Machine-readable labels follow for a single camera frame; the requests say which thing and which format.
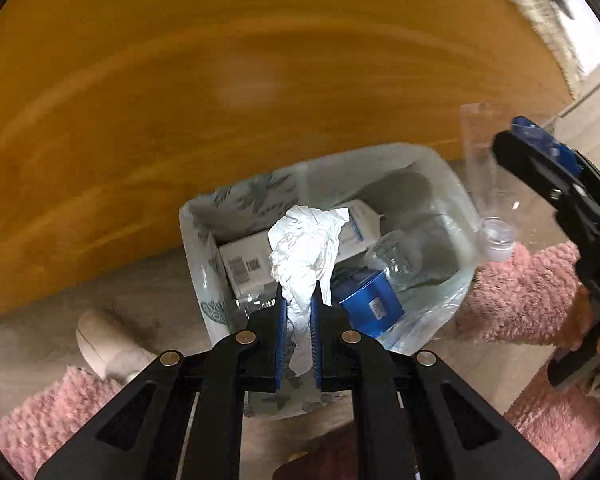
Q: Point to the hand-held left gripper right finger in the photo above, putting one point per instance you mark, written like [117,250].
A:
[317,340]

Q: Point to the person's right hand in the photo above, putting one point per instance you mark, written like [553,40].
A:
[577,320]

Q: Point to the white tissue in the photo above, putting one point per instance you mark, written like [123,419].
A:
[305,255]

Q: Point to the white cardboard box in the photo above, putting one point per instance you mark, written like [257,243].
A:
[245,260]

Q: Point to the clear plastic bottle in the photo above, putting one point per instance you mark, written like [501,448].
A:
[415,255]
[485,180]

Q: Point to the dark blue printed box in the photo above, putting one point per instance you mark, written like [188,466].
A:
[370,307]

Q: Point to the wooden bed with checked cover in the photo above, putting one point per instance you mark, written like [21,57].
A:
[530,10]

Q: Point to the trash bin with plastic bag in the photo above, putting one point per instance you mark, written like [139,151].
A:
[430,305]

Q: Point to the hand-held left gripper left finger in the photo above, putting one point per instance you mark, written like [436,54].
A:
[280,340]

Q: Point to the white trash bin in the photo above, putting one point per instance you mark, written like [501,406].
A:
[405,195]

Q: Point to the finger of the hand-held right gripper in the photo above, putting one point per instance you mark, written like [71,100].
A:
[550,147]
[522,160]

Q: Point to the wooden bed frame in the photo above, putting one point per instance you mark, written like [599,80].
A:
[230,110]

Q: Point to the white fluffy slipper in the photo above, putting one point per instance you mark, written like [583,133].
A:
[110,340]

